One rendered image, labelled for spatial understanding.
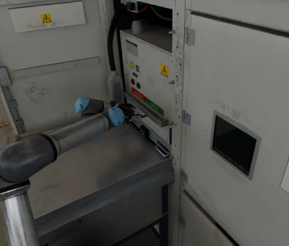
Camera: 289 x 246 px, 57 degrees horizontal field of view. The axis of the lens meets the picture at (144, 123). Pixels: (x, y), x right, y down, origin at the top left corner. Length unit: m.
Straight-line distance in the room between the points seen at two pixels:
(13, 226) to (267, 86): 0.80
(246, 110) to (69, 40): 1.07
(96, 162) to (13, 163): 0.64
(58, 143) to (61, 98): 0.83
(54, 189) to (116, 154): 0.35
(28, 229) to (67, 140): 0.29
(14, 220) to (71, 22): 0.99
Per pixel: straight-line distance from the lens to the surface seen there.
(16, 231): 0.92
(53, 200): 1.28
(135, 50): 1.36
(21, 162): 0.82
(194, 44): 0.87
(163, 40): 1.27
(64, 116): 1.73
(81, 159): 1.44
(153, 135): 1.42
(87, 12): 1.54
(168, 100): 1.20
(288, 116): 0.70
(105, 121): 1.01
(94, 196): 1.18
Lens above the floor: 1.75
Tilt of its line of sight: 33 degrees down
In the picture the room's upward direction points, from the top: 4 degrees counter-clockwise
